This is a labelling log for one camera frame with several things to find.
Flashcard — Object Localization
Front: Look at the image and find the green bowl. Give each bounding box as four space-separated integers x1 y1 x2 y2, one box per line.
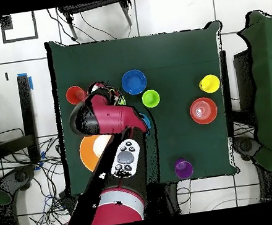
112 87 127 107

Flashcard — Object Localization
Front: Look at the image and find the large yellow-orange bowl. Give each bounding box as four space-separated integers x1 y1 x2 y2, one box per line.
77 132 117 174

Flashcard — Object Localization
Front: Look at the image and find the orange cup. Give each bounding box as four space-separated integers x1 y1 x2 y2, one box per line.
64 84 88 107

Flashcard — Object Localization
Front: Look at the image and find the dark blue bowl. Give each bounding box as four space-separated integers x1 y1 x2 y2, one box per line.
120 67 150 97

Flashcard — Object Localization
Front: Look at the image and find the green cup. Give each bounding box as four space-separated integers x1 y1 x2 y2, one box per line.
140 88 161 109

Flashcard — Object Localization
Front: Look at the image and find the light blue bowl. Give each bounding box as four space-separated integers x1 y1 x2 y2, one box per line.
139 111 153 136

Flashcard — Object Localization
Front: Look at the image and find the blue tape strip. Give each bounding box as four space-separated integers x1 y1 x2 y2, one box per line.
16 71 34 92

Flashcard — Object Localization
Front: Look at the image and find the dark green tablecloth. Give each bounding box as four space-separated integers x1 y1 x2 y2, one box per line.
44 17 242 198

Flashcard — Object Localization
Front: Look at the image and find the black metal stand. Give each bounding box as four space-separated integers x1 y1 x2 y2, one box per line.
57 0 139 42

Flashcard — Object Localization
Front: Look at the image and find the orange bowl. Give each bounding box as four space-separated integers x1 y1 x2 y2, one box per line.
188 95 220 127

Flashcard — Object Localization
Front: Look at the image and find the yellow cup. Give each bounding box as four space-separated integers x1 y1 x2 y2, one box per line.
197 73 223 95

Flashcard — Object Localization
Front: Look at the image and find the black office chair base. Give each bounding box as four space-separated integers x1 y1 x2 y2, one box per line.
231 133 264 163
0 163 40 196

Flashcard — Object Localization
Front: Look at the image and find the black power strip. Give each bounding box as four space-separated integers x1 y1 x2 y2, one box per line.
58 189 81 216

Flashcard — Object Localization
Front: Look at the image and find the purple cup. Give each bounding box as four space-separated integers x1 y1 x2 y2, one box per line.
173 156 195 181

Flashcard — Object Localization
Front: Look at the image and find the black bench frame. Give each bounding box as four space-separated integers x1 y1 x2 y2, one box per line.
0 73 43 169

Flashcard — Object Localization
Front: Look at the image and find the tangle of floor cables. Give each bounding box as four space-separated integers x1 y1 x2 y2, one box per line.
0 119 92 225

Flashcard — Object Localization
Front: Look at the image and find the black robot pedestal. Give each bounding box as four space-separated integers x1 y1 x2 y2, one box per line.
146 180 184 219

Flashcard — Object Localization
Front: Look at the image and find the black side frame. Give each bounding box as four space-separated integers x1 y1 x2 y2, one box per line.
217 46 258 118

